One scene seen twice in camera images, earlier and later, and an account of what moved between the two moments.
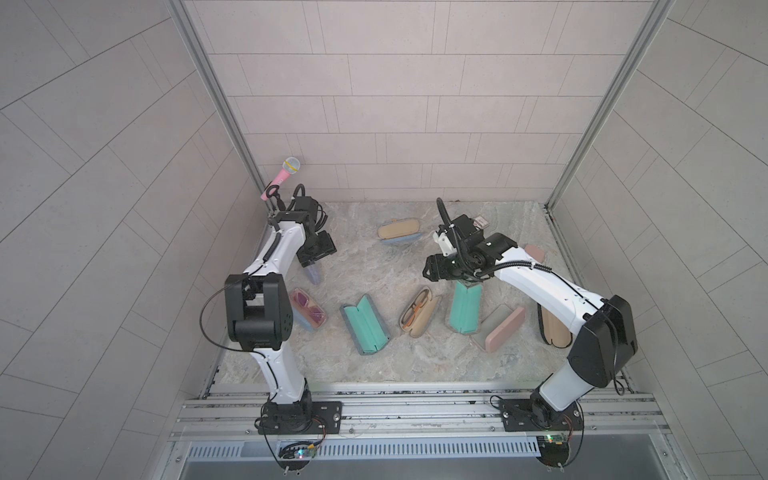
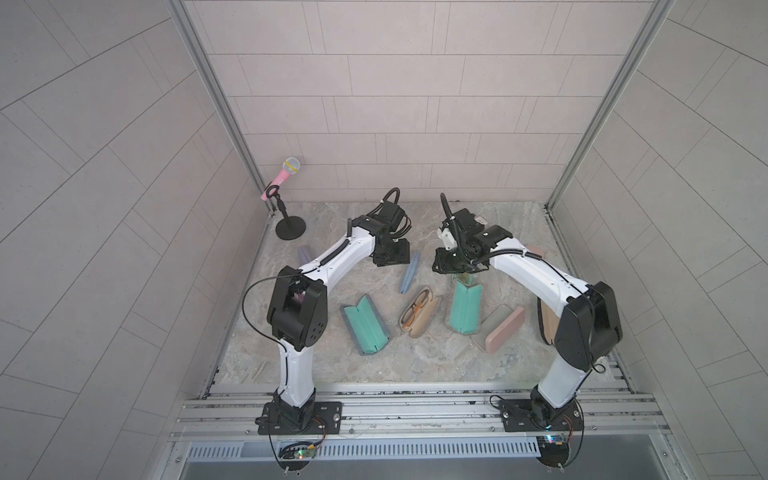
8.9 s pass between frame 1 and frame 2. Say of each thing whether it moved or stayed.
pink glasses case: stayed
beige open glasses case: stayed
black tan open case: stayed
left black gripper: moved
